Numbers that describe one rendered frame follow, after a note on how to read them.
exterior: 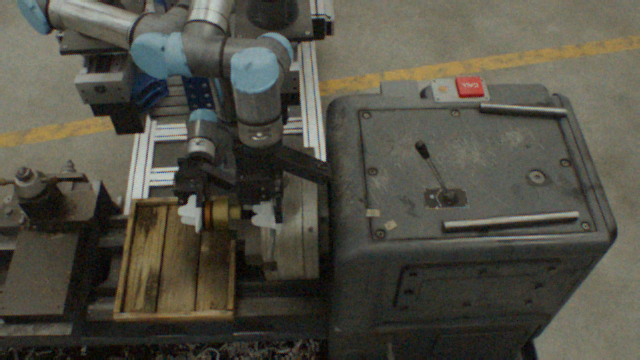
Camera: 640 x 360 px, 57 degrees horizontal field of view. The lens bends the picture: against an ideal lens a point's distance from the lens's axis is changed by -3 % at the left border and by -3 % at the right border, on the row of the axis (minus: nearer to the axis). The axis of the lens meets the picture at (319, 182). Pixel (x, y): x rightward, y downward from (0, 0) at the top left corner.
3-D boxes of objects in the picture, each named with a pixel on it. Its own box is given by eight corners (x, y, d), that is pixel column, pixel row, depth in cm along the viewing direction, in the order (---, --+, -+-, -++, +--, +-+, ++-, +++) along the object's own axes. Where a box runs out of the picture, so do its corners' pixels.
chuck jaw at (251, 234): (276, 216, 140) (276, 257, 132) (277, 230, 144) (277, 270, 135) (229, 218, 140) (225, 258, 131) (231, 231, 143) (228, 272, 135)
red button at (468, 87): (478, 81, 146) (480, 75, 145) (483, 99, 143) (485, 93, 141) (454, 82, 146) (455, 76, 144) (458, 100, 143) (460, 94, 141)
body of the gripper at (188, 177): (177, 209, 149) (182, 170, 156) (211, 208, 149) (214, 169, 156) (171, 191, 143) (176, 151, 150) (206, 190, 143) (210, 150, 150)
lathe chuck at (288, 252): (302, 187, 166) (299, 120, 138) (305, 297, 150) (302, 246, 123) (269, 188, 165) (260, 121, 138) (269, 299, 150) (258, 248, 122)
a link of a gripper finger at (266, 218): (254, 234, 116) (249, 195, 110) (285, 233, 116) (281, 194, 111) (253, 245, 113) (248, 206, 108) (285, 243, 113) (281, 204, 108)
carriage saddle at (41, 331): (110, 190, 174) (104, 178, 169) (81, 344, 147) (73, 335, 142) (10, 193, 173) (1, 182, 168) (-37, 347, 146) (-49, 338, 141)
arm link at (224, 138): (236, 155, 174) (232, 130, 165) (213, 182, 168) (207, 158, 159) (215, 144, 176) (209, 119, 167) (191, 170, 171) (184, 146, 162)
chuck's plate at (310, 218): (314, 187, 166) (314, 120, 138) (319, 297, 150) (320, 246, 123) (302, 187, 166) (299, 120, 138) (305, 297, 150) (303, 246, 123)
